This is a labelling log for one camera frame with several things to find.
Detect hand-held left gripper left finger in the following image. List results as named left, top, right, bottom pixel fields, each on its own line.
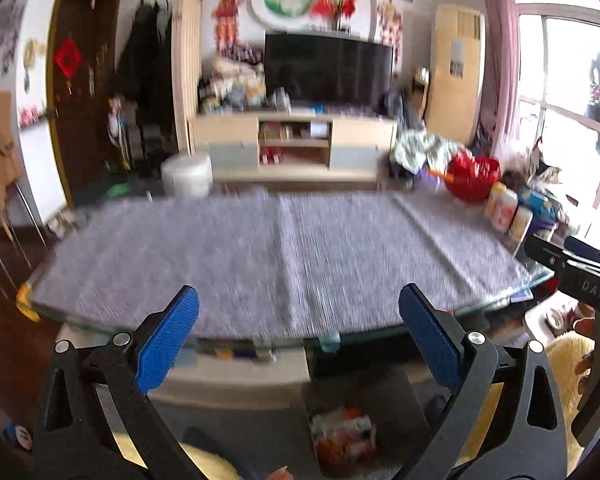
left=32, top=285, right=203, bottom=480

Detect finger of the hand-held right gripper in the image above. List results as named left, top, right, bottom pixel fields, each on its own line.
left=562, top=236, right=600, bottom=268
left=524, top=234, right=575, bottom=282

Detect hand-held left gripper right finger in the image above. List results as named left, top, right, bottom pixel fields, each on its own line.
left=398, top=282, right=568, bottom=480

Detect black trash bin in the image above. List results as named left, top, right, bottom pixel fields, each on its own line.
left=302, top=367, right=433, bottom=479

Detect person's right hand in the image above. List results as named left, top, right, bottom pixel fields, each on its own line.
left=574, top=316, right=599, bottom=397

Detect white jar yellow label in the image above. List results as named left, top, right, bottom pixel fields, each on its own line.
left=509, top=207, right=534, bottom=242

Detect blue box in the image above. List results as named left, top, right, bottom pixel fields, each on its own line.
left=520, top=187, right=562, bottom=227

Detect white jar pink label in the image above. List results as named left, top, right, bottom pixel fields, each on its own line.
left=485, top=182, right=509, bottom=221
left=492, top=192, right=520, bottom=233

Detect white side table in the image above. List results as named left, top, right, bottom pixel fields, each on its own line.
left=522, top=290, right=597, bottom=347

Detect white table base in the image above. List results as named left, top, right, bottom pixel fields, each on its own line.
left=59, top=322, right=312, bottom=407

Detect yellow fluffy blanket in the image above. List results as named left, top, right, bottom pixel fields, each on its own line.
left=179, top=440, right=254, bottom=480
left=545, top=334, right=600, bottom=457

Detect red plastic basket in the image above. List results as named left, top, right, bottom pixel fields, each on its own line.
left=445, top=152, right=502, bottom=204

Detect grey woven tablecloth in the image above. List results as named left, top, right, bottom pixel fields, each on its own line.
left=30, top=187, right=554, bottom=342

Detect window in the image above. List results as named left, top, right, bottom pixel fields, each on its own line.
left=512, top=5, right=600, bottom=257

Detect yellow table corner guard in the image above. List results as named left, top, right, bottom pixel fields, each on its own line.
left=16, top=282, right=42, bottom=322

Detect floral cloth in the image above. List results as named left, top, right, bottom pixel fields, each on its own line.
left=390, top=130, right=462, bottom=177

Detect white round stool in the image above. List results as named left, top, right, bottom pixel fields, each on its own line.
left=161, top=154, right=215, bottom=199

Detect blue white round object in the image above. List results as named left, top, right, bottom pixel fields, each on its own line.
left=5, top=422, right=34, bottom=449

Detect pink curtain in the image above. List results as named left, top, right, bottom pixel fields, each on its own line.
left=479, top=0, right=522, bottom=161

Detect beige standing air conditioner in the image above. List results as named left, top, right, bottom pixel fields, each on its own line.
left=425, top=4, right=487, bottom=147

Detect grey bag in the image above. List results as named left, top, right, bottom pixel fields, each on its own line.
left=385, top=87, right=427, bottom=132

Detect cardboard boxes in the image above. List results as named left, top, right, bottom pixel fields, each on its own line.
left=412, top=67, right=432, bottom=111

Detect beige TV cabinet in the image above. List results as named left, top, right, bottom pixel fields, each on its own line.
left=192, top=112, right=398, bottom=184

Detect dark wooden door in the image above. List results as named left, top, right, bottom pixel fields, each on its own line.
left=46, top=0, right=124, bottom=209

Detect pile of clothes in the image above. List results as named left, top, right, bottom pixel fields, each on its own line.
left=197, top=42, right=267, bottom=116

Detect dark coats on rack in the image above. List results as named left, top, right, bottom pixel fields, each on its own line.
left=114, top=0, right=174, bottom=172

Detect beige slatted panel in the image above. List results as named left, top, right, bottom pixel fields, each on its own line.
left=172, top=0, right=204, bottom=154

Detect red paper figure decoration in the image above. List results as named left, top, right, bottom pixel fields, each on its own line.
left=212, top=0, right=244, bottom=59
left=377, top=0, right=407, bottom=57

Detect black television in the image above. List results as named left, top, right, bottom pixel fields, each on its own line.
left=264, top=30, right=396, bottom=112

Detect red diamond door decoration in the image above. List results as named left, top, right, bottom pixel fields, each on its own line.
left=54, top=36, right=86, bottom=81

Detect red hanging flower decoration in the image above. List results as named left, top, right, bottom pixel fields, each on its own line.
left=311, top=0, right=359, bottom=32

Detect round wall picture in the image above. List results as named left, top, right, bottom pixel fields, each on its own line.
left=251, top=0, right=317, bottom=27

